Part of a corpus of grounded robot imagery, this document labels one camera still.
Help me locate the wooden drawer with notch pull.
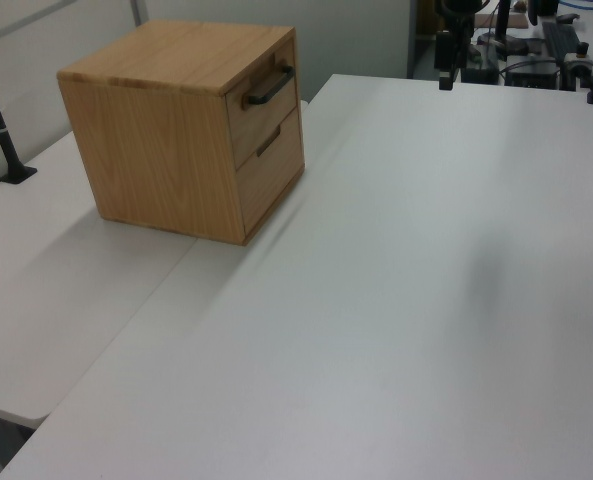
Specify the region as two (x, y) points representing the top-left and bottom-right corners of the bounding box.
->
(235, 107), (306, 237)

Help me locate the black electronics box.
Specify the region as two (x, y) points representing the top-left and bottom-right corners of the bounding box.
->
(504, 63), (561, 90)

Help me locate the tall black camera stand pole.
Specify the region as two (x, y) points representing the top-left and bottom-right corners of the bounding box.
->
(0, 42), (39, 186)

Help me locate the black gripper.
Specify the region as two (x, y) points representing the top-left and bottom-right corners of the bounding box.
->
(435, 0), (481, 92)

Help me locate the black computer keyboard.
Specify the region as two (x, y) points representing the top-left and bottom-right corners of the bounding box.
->
(542, 21), (580, 62)

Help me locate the wooden two-drawer cabinet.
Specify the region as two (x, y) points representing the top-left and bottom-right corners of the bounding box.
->
(56, 19), (307, 247)

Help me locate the wooden drawer with black handle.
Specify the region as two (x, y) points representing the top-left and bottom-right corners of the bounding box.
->
(224, 37), (299, 170)

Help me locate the silver device with black knob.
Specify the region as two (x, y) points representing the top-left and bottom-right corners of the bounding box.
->
(562, 42), (593, 92)

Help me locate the black monitor stand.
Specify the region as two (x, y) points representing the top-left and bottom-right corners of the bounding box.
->
(475, 0), (528, 57)

